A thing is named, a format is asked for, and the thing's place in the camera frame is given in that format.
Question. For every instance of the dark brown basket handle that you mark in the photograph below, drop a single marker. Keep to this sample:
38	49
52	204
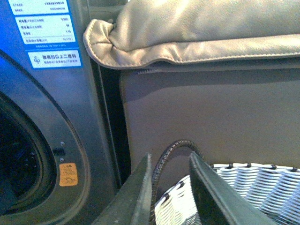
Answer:
160	167

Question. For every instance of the white woven laundry basket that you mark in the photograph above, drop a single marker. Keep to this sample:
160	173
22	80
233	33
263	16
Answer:
273	189

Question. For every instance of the orange warning sticker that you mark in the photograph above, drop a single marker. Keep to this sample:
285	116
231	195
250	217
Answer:
68	175

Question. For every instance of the dark grey washing machine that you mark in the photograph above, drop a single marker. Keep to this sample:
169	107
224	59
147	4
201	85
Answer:
53	116

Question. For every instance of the blue energy label sticker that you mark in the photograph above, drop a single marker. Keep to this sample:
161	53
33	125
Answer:
40	30

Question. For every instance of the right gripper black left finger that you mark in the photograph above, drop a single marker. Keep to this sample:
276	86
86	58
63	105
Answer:
131	205

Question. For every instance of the beige sofa cushion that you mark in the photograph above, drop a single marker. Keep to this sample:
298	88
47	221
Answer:
185	32

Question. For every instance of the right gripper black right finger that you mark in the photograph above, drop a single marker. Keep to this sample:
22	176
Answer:
217	202

